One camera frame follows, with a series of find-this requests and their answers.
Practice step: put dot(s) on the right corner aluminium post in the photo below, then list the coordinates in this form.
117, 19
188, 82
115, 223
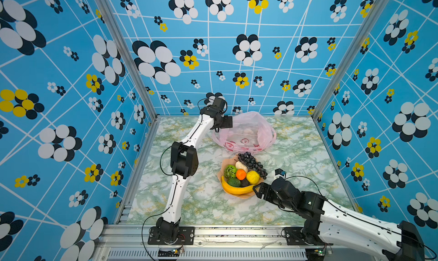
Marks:
350, 54

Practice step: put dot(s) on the yellow lemon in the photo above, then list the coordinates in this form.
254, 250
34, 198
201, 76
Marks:
253, 177

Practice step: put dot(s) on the black grape bunch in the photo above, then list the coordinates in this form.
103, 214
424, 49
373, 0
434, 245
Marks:
252, 164

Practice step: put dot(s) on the corner aluminium post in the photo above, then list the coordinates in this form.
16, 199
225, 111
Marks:
350, 54
117, 36

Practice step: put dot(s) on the left corner aluminium post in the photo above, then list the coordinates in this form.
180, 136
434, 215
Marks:
117, 36

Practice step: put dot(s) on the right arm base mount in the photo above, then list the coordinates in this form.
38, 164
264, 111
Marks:
295, 237

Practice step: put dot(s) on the pink wavy plate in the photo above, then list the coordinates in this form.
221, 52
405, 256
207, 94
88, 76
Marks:
232, 161

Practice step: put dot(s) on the yellow banana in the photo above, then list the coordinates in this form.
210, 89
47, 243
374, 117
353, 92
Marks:
234, 190

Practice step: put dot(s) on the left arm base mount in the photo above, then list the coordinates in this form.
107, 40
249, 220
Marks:
182, 235

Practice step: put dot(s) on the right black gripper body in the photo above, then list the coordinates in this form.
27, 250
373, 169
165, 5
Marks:
270, 195

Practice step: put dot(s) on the aluminium front rail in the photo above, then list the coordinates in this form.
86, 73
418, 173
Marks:
219, 243

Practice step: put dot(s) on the pink plastic bag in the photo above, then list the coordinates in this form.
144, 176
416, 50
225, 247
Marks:
250, 132

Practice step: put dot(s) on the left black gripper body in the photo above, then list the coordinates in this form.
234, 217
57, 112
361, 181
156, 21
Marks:
223, 122

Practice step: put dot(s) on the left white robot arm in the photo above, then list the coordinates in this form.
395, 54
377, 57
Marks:
184, 164

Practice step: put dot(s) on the beige pear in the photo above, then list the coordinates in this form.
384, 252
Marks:
240, 166

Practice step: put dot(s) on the light green lime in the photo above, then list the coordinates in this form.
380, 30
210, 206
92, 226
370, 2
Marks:
234, 182

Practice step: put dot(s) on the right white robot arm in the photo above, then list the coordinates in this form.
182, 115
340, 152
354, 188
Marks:
330, 223

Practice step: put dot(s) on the green kiwi fruit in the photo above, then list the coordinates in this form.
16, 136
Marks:
230, 172

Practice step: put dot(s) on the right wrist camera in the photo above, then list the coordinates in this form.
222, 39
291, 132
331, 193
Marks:
279, 173

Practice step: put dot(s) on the orange tangerine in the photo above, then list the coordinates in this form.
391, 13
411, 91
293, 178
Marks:
241, 174

